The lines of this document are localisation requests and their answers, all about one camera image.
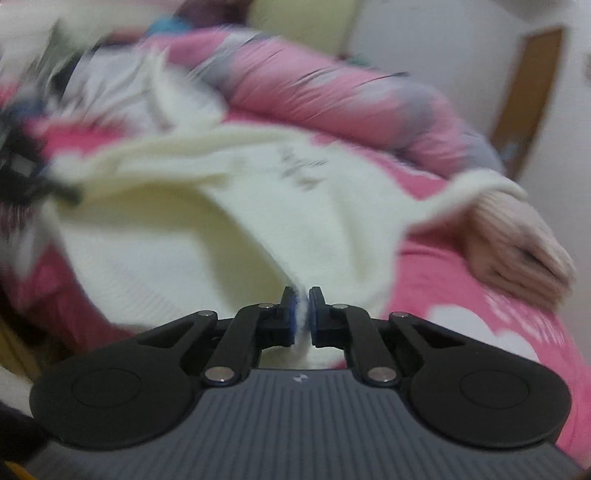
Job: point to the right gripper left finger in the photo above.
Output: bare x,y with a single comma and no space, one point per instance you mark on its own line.
255,328

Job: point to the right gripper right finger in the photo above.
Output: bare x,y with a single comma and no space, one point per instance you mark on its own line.
352,330

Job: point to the white fluffy sweater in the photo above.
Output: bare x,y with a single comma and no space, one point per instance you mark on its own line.
231,214

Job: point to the white thin garment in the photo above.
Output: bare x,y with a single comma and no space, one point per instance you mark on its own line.
138,92

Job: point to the pink floral bed blanket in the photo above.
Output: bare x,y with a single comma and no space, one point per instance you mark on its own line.
434,283

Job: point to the pink checked folded sweater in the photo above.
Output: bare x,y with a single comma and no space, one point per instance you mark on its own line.
509,247

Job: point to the pink grey floral duvet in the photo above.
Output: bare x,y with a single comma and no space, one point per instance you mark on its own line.
287,82

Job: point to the yellow green cabinet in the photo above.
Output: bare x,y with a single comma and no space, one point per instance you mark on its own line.
322,25

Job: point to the brown wooden door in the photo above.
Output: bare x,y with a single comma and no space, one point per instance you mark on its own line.
527,97

